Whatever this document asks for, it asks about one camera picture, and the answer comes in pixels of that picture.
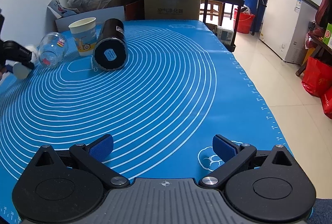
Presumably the white paper cup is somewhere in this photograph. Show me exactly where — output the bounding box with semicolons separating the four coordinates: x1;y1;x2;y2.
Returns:
12;44;39;80

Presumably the clear glass cup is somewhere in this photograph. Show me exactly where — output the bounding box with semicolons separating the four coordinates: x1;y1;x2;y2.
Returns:
38;32;69;68

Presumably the blue cartoon paper cup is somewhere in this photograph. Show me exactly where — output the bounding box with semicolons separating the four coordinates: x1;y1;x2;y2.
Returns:
69;17;97;56

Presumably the white open box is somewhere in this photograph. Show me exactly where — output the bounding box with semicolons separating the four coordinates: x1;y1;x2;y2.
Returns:
47;0;125;32

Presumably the black cylindrical bottle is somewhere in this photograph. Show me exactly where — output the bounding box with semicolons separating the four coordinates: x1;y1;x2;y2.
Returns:
92;18;128;71

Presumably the red bag on floor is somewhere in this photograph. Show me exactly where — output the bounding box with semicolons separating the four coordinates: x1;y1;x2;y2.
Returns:
302;57;332;119

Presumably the blue silicone mat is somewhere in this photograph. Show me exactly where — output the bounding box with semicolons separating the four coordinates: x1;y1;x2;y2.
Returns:
1;21;287;223

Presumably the lower cardboard box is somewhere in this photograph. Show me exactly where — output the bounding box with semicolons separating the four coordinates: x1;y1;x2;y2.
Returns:
143;0;204;21

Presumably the red bucket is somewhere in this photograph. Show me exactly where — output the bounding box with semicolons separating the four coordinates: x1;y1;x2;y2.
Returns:
237;13;255;34

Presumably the white chest freezer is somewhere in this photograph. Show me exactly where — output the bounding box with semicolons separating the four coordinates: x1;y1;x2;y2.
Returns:
259;0;319;65

